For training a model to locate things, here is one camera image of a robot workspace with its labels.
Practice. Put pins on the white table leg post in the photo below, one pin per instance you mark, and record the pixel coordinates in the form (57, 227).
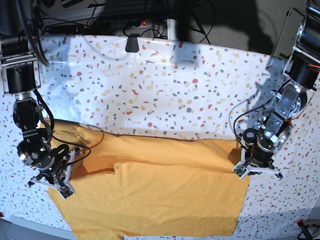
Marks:
(171, 29)

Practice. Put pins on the black power adapter bar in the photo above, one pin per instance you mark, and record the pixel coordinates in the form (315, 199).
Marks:
(73, 29)

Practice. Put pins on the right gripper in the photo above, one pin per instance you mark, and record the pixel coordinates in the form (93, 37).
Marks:
(51, 163)

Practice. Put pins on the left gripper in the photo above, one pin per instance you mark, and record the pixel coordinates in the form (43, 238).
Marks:
(257, 153)

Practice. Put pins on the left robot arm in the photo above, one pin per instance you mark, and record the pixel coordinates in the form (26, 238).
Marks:
(274, 117)

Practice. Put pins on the yellow orange T-shirt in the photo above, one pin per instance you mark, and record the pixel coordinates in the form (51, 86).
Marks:
(148, 186)

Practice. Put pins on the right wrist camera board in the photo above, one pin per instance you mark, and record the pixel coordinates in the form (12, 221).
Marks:
(66, 192)

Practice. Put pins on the white power strip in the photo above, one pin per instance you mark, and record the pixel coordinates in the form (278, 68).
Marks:
(122, 23)

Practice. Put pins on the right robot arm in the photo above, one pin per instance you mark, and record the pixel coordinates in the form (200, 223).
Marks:
(20, 53)

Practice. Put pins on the red black clamp handle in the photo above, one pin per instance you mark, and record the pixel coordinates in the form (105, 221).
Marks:
(305, 233)

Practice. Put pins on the black table clamp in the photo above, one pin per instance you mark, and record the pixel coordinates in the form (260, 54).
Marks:
(132, 45)

